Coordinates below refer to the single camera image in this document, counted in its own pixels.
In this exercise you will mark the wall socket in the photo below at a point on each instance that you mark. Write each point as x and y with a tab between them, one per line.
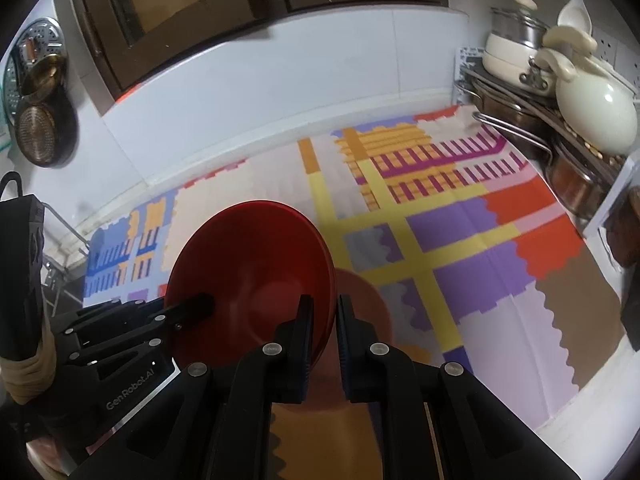
617	52

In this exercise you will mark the glass jar of chili sauce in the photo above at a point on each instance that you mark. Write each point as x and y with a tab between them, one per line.
627	235

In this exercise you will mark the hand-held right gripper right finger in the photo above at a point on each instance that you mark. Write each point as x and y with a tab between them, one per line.
344	360

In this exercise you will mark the cream pot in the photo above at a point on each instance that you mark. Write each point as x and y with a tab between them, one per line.
502	62

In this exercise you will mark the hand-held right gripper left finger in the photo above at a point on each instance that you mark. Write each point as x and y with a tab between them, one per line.
306	360

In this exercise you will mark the person's left forearm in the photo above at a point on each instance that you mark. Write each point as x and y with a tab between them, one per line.
50	460

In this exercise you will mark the copper pot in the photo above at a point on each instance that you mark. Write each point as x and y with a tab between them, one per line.
575	185

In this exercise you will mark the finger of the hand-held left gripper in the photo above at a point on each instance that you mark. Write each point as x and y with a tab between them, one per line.
190	310
115	312

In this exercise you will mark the red bowl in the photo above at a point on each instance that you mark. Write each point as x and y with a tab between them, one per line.
250	255

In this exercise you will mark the white ceramic casserole pot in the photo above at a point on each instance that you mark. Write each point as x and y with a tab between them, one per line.
595	110

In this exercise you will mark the copper pan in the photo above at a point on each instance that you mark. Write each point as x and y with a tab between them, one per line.
510	115

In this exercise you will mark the stainless steel pots on rack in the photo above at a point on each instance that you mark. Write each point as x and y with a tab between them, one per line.
607	200

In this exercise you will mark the person's left hand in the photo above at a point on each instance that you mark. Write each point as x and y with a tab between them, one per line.
30	370

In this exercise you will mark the colourful patterned mat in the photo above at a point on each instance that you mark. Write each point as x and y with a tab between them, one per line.
450	240

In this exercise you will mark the white ladle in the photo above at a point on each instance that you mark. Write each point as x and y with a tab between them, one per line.
575	12

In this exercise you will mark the black kitchen scale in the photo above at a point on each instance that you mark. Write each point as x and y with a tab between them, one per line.
632	315

